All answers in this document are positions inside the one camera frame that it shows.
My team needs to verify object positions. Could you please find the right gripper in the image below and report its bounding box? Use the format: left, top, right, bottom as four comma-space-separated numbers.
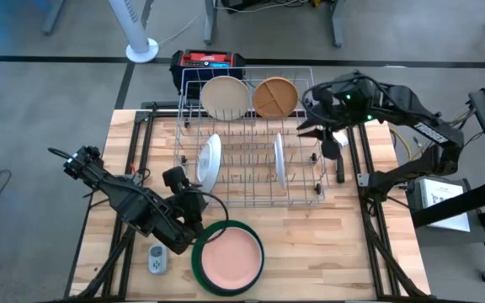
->
296, 73, 381, 162

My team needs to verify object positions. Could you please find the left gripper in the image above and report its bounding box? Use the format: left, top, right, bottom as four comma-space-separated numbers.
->
162, 166, 206, 237

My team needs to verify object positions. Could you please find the white plate blue rim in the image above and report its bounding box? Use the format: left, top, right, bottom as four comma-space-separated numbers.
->
195, 133, 223, 194

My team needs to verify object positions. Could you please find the white plate red rim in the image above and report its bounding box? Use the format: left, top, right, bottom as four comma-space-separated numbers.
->
273, 132, 288, 190

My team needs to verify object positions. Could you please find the brown divided plate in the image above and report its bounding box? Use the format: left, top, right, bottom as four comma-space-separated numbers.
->
252, 76, 300, 120

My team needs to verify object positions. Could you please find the grey wire dish rack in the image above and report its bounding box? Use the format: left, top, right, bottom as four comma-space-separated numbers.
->
173, 66, 330, 209

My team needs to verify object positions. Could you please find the beige plate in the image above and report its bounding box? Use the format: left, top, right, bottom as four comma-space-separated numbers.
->
199, 75, 252, 122

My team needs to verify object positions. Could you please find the green plate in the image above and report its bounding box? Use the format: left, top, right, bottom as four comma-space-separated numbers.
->
190, 219, 266, 298

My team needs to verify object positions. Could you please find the grey plug-in power meter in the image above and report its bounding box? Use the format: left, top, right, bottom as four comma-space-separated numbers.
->
147, 242, 168, 276

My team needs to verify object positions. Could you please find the grey desk leg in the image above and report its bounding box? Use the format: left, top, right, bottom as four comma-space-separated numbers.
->
202, 0, 221, 46
330, 0, 348, 48
41, 0, 66, 37

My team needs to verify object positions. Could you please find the red black portable box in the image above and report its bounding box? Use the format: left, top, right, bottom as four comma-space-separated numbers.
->
169, 49, 246, 100

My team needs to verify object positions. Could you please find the white tower fan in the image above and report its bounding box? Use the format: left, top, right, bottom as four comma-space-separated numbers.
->
107, 0, 160, 64

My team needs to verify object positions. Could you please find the white instruction sheet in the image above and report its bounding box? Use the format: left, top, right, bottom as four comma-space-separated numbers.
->
418, 178, 472, 233

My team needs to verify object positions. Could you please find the black power strip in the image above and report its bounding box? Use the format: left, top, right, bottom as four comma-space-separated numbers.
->
220, 0, 264, 13

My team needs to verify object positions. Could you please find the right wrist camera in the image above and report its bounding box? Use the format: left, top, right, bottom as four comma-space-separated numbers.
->
326, 77, 365, 106

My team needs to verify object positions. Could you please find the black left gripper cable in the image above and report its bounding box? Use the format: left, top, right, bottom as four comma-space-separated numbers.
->
191, 189, 230, 244

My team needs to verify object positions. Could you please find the yellow cable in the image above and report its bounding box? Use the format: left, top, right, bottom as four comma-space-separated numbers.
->
389, 128, 414, 163

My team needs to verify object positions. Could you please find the yellow white wire bundle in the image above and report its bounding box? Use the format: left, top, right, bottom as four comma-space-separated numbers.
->
448, 105, 476, 128

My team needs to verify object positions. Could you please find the white floor cable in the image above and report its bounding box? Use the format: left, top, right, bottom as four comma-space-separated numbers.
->
157, 14, 201, 47

